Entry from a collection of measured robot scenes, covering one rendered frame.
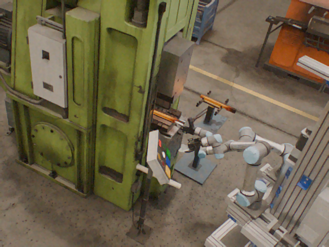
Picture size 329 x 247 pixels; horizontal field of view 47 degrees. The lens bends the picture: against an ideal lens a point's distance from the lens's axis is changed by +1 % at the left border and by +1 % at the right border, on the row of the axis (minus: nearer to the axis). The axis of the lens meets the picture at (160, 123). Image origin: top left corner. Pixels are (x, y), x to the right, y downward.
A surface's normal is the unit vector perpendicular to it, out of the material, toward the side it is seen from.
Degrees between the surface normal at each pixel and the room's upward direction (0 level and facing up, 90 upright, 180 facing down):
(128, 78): 89
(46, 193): 0
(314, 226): 90
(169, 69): 90
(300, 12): 90
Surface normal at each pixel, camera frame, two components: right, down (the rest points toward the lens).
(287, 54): -0.45, 0.54
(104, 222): 0.14, -0.76
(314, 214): -0.71, 0.37
